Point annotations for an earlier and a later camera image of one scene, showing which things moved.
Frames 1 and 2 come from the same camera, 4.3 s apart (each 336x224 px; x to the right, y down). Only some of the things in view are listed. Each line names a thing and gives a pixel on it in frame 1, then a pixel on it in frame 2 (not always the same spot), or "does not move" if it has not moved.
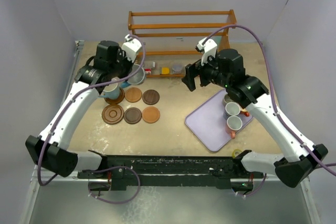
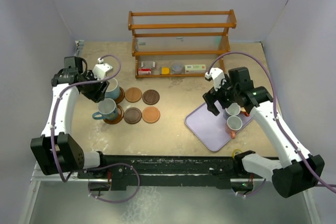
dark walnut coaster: (150, 97) does not move
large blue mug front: (137, 78) to (107, 109)
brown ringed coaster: (113, 114) does not move
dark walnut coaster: (132, 115) does not move
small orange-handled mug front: (234, 123) does not move
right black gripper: (194, 70) to (212, 96)
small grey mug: (231, 109) does not move
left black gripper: (122, 55) to (98, 94)
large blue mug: (111, 91) does not move
